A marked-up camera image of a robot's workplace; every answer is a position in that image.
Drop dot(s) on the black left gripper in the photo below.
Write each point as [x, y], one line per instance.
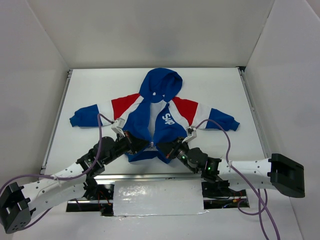
[133, 144]

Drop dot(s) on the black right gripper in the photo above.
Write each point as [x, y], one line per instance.
[171, 147]

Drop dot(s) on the blue white red hooded jacket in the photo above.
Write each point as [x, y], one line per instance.
[155, 114]

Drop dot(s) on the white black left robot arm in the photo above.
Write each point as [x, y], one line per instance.
[19, 204]

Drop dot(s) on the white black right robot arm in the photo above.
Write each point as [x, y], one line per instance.
[276, 173]

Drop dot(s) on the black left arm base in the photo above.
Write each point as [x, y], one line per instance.
[101, 202]

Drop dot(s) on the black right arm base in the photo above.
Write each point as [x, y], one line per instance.
[218, 196]

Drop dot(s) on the white foam board front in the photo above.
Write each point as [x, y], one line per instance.
[158, 198]

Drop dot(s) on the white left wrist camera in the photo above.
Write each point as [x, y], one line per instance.
[118, 125]

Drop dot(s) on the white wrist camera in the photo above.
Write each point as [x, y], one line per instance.
[118, 125]
[191, 132]

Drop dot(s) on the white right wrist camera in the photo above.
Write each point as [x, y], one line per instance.
[191, 132]

